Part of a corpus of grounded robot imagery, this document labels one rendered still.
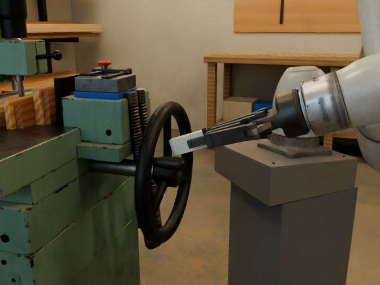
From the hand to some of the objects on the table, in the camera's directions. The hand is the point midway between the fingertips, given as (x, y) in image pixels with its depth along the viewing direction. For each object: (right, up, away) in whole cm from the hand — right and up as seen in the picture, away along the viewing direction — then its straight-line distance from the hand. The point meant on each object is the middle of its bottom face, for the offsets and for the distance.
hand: (189, 142), depth 71 cm
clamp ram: (-24, +6, +18) cm, 30 cm away
